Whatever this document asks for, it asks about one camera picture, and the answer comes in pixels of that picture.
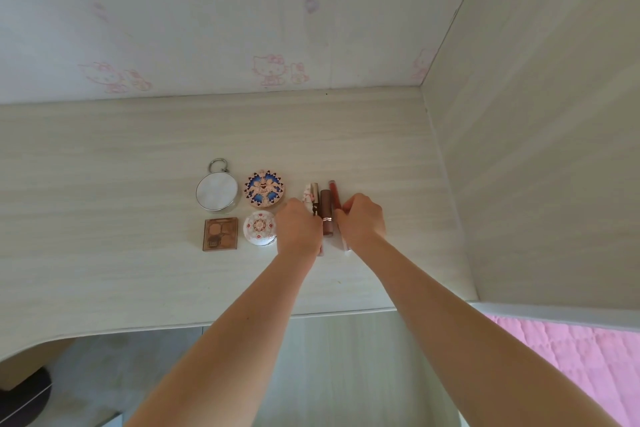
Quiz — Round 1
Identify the brown cardboard box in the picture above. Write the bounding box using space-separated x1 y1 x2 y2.
0 339 76 390

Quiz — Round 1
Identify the pink quilted mat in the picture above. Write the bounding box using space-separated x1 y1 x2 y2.
482 314 640 427

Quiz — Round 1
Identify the white round blush compact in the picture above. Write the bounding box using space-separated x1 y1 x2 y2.
243 210 277 248

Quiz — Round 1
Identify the person's right forearm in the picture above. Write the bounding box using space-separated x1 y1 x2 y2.
351 234 623 427

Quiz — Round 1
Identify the light wooden side panel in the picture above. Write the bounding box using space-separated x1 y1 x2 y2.
419 0 640 312

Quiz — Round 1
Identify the silver round cushion compact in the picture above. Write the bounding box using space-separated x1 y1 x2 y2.
195 157 240 214

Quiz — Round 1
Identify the red lip gloss tube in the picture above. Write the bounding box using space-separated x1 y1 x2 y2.
328 179 351 252

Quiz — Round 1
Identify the brown eyeshadow quad palette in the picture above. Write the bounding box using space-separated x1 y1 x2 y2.
202 217 239 252

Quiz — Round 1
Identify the rose gold brown lipstick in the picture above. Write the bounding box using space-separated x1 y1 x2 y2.
319 189 335 238

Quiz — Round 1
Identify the rose gold floral compact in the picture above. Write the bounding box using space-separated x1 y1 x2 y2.
243 169 286 209

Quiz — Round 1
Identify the white panelled bed frame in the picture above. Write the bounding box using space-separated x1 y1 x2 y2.
469 301 640 330

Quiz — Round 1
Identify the person's right hand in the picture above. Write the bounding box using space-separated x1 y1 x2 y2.
333 193 387 255

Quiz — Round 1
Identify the white wooden drawer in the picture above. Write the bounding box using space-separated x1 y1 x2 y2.
202 309 471 427

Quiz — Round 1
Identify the person's left forearm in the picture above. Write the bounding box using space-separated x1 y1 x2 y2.
125 252 319 427

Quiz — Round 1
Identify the pink cat lip tube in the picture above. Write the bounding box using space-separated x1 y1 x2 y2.
301 183 325 258

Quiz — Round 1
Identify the person's left hand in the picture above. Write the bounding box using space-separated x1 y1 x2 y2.
275 199 325 262

